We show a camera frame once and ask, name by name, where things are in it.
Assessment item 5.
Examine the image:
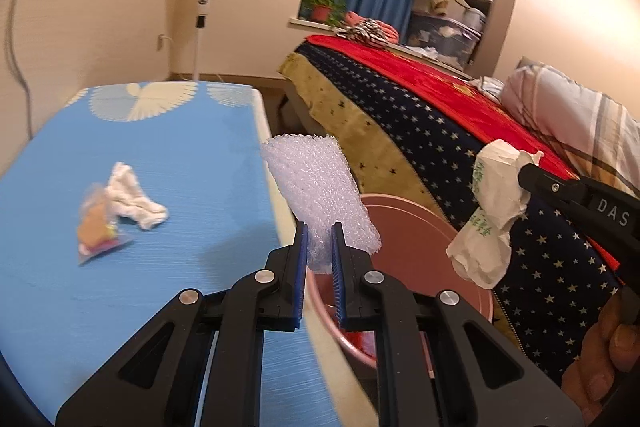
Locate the white paper bag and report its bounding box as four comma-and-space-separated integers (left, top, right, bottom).
446, 140, 544, 289

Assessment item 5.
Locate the white tissue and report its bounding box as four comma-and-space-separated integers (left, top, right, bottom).
105, 161, 169, 231

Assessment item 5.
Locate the purple bubble wrap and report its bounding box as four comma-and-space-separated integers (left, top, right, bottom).
262, 134, 382, 274

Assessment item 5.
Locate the pink trash bin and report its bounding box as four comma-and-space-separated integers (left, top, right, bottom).
307, 194, 494, 377

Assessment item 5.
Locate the right human hand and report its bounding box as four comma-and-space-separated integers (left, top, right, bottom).
561, 294, 639, 426

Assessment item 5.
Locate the plaid pillow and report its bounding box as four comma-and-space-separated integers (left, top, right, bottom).
500, 64, 639, 197

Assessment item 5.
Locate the navy star bedsheet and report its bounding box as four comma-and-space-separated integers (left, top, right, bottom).
280, 36, 620, 381

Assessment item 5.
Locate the red blanket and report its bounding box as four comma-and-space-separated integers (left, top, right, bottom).
305, 33, 622, 270

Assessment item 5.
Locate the clear storage box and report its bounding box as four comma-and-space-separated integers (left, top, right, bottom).
406, 12, 482, 70

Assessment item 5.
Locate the small snack packet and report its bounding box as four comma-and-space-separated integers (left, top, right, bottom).
76, 184, 132, 265

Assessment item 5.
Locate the striped clothing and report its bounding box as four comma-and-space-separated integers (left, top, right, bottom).
334, 24, 391, 49

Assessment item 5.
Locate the pink folded clothing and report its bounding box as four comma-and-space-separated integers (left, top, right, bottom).
344, 11, 399, 43

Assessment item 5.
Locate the potted green plant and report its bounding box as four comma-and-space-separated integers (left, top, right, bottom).
302, 0, 346, 27

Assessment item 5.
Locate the grey wall cable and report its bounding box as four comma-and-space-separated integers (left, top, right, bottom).
4, 0, 36, 142

